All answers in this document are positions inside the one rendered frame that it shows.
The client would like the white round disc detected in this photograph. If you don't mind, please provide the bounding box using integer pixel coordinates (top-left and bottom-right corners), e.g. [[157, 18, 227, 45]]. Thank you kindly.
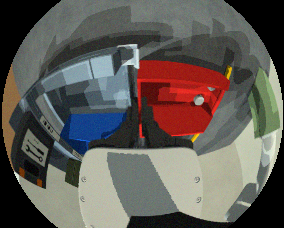
[[193, 94, 204, 106]]

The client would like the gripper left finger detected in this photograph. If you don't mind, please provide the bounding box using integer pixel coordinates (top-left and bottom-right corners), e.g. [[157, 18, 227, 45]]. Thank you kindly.
[[88, 97, 139, 150]]

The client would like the red bin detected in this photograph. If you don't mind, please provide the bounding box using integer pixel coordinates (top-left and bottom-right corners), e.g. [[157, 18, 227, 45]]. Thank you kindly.
[[137, 60, 230, 138]]

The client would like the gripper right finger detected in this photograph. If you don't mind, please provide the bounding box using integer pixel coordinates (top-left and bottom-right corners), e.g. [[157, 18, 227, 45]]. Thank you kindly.
[[141, 97, 193, 149]]

